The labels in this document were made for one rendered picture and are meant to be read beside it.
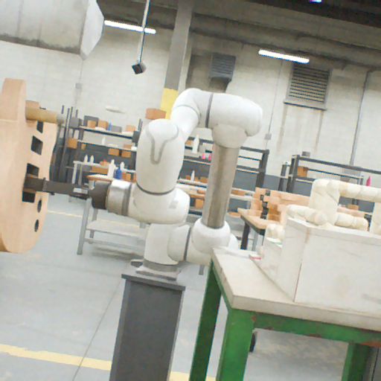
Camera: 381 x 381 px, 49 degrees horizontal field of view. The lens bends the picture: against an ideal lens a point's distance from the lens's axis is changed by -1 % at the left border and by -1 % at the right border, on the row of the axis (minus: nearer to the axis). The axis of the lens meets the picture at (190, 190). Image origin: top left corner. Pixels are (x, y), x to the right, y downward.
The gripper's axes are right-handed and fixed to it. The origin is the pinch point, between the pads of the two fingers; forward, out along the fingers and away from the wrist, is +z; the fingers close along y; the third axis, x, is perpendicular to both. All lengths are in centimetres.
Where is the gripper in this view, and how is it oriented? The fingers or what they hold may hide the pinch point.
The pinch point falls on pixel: (33, 184)
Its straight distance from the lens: 116.9
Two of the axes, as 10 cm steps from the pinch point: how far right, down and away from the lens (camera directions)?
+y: -0.6, 0.8, 10.0
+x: 1.6, -9.8, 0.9
